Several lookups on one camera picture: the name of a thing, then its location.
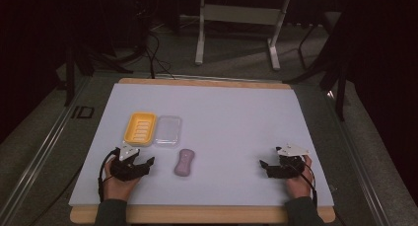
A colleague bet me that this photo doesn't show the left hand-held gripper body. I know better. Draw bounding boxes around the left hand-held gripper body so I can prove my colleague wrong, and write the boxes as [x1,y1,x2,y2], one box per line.
[109,145,152,183]

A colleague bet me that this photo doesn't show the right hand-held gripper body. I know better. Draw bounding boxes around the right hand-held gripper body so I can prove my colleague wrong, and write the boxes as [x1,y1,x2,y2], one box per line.
[265,143,311,180]

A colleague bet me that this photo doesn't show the yellow soap dish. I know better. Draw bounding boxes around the yellow soap dish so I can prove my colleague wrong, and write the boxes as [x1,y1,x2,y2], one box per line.
[122,112,158,147]

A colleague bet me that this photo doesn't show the purple soap bar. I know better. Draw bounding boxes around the purple soap bar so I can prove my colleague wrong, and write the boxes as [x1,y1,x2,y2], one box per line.
[173,148,196,178]

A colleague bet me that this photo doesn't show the clear plastic container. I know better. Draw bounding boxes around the clear plastic container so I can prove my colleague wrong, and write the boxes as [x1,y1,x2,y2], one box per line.
[153,114,182,148]

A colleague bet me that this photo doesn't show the person's left hand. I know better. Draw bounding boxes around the person's left hand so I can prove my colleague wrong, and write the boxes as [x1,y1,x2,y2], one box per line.
[103,156,142,202]

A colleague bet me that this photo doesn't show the person's right hand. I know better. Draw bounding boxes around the person's right hand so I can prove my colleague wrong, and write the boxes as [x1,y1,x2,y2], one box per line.
[284,154,314,199]

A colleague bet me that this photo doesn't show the pale table mat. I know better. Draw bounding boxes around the pale table mat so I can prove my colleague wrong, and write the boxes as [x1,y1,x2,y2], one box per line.
[68,82,336,208]

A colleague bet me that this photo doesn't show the black metal stand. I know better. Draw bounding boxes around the black metal stand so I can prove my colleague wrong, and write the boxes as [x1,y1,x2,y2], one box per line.
[283,8,351,122]
[62,35,135,108]

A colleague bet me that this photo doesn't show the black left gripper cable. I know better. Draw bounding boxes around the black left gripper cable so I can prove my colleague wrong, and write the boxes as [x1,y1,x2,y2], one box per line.
[97,147,121,203]

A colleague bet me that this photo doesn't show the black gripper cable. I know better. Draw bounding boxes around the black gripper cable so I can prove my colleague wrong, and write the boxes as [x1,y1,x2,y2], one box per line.
[289,159,319,208]
[97,147,121,203]

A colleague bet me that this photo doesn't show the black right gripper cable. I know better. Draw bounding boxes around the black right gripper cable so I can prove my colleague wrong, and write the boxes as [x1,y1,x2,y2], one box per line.
[289,159,319,208]

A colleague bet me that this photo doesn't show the metal floor rail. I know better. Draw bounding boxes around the metal floor rail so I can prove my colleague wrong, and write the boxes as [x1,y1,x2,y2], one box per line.
[324,89,392,226]
[0,75,92,222]

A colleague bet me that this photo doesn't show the black floor cables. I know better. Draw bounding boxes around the black floor cables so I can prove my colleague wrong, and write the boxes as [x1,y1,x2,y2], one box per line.
[143,31,176,80]

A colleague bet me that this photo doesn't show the white metal desk frame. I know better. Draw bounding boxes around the white metal desk frame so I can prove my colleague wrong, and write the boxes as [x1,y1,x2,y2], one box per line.
[194,0,293,72]

